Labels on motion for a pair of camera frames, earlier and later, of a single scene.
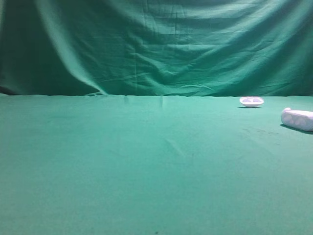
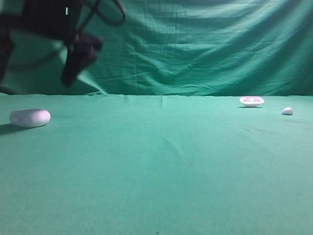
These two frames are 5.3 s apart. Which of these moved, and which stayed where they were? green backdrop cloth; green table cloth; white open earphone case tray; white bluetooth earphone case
Moved: white bluetooth earphone case
Stayed: green backdrop cloth; green table cloth; white open earphone case tray
